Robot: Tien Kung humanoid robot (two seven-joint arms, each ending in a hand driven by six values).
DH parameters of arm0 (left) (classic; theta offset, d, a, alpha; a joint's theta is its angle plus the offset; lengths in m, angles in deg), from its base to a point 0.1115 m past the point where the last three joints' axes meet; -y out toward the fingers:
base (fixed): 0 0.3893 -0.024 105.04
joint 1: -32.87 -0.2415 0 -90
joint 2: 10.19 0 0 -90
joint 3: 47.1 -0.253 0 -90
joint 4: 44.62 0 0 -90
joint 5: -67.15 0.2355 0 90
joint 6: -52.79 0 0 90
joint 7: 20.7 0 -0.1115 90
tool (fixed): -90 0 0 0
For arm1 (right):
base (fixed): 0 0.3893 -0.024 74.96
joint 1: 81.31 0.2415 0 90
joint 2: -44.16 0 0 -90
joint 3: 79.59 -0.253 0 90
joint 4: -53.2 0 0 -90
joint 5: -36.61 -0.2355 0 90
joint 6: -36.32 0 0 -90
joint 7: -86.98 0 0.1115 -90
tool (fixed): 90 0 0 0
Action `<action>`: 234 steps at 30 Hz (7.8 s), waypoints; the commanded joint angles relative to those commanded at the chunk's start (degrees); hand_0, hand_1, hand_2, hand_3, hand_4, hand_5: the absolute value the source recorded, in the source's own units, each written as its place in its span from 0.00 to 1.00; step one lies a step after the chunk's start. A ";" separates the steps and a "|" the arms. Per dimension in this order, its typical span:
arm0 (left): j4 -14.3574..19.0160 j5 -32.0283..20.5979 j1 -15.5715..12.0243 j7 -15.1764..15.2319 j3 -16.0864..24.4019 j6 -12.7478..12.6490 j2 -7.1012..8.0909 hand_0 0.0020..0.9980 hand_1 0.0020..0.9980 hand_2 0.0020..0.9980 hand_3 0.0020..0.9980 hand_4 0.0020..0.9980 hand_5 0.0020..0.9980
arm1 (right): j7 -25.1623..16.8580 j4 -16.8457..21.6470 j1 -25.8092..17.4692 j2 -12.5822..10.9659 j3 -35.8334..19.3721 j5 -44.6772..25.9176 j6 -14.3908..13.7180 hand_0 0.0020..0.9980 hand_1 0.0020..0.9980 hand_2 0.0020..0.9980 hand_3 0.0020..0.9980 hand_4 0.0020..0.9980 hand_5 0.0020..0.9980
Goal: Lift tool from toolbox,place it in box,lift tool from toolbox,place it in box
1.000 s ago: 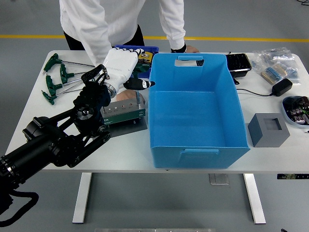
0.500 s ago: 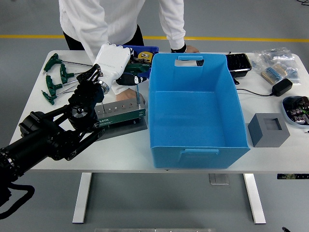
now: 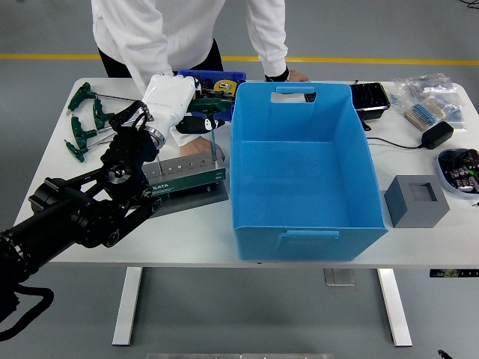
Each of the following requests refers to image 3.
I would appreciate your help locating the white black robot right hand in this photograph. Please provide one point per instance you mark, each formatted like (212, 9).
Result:
(443, 354)

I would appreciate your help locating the person's right hand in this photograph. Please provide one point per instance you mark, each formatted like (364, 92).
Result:
(202, 146)

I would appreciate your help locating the person's left hand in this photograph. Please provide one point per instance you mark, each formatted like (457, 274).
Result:
(298, 76)

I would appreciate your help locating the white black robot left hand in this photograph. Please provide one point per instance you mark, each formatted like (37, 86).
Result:
(168, 97)

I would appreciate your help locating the green steel hex key stand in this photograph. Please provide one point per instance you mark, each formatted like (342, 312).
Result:
(194, 179)

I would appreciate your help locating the large light blue folding box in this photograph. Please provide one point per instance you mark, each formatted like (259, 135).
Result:
(299, 179)

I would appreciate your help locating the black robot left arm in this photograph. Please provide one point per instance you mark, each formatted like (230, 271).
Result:
(75, 209)

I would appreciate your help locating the person's left forearm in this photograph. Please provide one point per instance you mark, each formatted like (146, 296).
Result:
(271, 52)

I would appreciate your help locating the black hardware pile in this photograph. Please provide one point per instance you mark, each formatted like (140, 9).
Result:
(207, 82)

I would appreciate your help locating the yellow tape measure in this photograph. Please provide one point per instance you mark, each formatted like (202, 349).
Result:
(226, 88)

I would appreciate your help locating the white table leg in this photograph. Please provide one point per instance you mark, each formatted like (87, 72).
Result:
(396, 310)
(127, 306)

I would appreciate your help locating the dark blue parts bin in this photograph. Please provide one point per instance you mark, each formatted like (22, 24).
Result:
(232, 75)

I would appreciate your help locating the person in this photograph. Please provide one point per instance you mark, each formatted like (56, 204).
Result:
(168, 30)

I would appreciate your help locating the black plastic tray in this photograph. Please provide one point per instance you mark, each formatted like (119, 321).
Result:
(370, 97)

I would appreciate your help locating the black table control panel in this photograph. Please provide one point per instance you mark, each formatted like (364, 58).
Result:
(454, 273)

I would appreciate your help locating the grey floor plate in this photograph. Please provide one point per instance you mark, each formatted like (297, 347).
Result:
(340, 277)

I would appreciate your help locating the taped resistor bundle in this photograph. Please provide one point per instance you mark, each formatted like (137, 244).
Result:
(424, 112)

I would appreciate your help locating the clear plastic component bags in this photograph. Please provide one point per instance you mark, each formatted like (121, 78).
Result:
(430, 84)

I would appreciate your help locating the grey block with square recess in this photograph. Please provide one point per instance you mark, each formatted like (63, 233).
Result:
(404, 209)

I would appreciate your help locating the black power adapter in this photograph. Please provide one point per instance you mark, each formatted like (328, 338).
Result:
(438, 134)

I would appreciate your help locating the pale blue bowl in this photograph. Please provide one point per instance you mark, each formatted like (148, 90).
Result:
(443, 175)

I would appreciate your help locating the dark electronic components pile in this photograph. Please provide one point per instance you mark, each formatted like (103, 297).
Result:
(464, 168)

